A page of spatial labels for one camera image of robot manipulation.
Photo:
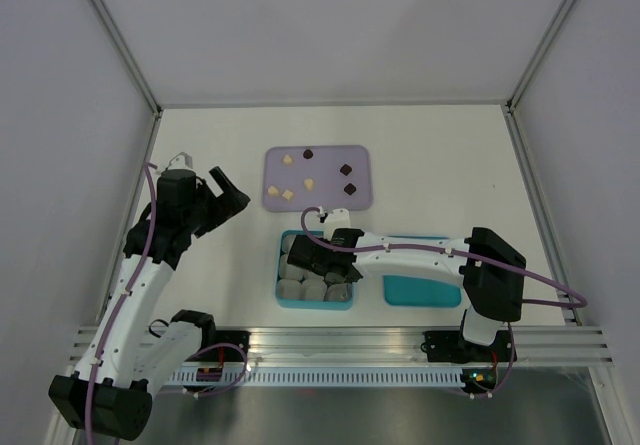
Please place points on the white paper cup front-middle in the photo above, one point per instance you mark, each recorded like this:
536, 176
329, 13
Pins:
313, 290

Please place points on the white paper cup back-left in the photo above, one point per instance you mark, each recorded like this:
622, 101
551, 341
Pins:
287, 243

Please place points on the white paper cup middle-left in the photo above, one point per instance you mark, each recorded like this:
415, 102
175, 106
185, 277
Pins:
287, 271

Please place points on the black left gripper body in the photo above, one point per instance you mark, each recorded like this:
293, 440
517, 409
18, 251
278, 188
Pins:
210, 211

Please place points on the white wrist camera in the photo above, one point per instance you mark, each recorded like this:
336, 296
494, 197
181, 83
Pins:
331, 220
180, 161

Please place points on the white paper cup front-left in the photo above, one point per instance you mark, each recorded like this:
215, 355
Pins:
288, 289

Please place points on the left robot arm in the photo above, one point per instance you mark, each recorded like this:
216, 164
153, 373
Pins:
111, 390

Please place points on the lilac plastic tray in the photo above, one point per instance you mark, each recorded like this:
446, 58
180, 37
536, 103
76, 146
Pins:
324, 169

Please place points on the dark chocolate right upper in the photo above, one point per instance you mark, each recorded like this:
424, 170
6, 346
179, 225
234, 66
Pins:
346, 169

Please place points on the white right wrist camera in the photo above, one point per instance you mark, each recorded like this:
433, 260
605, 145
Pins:
331, 220

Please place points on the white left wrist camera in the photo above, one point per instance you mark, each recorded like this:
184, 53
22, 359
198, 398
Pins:
180, 161

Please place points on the white slotted cable duct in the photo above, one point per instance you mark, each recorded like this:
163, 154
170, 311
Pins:
439, 377

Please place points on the left aluminium frame post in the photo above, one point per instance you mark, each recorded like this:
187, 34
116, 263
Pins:
118, 41

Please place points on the white paper cup front-right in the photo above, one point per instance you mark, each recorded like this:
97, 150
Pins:
338, 293

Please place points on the aluminium frame post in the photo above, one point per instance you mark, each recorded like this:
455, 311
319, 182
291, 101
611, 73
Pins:
118, 41
515, 127

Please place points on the white paper cup centre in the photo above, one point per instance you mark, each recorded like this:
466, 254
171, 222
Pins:
309, 275

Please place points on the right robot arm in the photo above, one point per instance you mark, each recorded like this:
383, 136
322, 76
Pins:
482, 265

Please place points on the teal chocolate box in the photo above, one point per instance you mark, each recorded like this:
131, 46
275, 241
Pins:
309, 305

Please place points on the right aluminium frame post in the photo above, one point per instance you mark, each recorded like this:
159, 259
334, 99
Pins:
515, 127

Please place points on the teal box lid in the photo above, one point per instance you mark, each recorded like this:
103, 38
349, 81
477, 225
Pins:
425, 292

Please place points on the aluminium mounting rail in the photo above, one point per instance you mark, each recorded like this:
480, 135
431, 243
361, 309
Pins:
536, 346

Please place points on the dark chocolate right lower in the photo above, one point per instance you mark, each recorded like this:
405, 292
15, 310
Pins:
350, 189

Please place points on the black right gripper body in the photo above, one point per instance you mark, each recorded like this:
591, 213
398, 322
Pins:
323, 272

